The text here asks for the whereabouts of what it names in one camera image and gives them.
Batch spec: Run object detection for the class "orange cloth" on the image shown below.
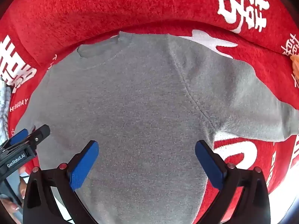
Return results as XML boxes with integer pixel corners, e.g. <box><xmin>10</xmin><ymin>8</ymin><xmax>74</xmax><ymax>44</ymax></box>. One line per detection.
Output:
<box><xmin>290</xmin><ymin>54</ymin><xmax>299</xmax><ymax>80</ymax></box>

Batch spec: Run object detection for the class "red printed blanket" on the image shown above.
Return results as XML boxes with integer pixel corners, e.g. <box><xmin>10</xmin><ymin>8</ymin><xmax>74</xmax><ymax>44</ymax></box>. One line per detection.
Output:
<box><xmin>0</xmin><ymin>0</ymin><xmax>299</xmax><ymax>224</ymax></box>

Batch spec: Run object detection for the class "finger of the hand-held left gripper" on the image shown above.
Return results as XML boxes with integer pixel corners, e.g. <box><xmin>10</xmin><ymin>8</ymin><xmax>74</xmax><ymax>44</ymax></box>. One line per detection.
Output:
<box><xmin>0</xmin><ymin>129</ymin><xmax>29</xmax><ymax>150</ymax></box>
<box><xmin>24</xmin><ymin>124</ymin><xmax>51</xmax><ymax>150</ymax></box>

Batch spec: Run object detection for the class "grey knit sweater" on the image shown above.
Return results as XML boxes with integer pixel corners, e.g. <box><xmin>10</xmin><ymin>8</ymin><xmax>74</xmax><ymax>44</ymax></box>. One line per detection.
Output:
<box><xmin>14</xmin><ymin>31</ymin><xmax>299</xmax><ymax>224</ymax></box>

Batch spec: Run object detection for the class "white leaf-patterned cloth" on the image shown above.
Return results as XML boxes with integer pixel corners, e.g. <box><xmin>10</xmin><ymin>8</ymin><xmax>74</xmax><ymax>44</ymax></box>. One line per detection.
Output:
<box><xmin>0</xmin><ymin>77</ymin><xmax>13</xmax><ymax>140</ymax></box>

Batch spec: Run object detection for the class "person's left hand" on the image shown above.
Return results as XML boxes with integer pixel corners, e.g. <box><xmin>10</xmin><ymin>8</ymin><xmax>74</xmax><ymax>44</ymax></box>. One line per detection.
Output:
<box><xmin>2</xmin><ymin>166</ymin><xmax>28</xmax><ymax>215</ymax></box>

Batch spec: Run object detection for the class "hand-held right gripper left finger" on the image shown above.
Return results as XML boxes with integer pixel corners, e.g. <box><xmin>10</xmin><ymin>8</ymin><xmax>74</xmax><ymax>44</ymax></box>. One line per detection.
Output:
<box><xmin>23</xmin><ymin>140</ymin><xmax>100</xmax><ymax>224</ymax></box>

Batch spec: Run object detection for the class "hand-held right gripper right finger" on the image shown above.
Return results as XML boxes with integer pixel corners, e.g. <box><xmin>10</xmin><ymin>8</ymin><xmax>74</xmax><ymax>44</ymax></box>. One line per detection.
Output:
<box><xmin>195</xmin><ymin>140</ymin><xmax>271</xmax><ymax>224</ymax></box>

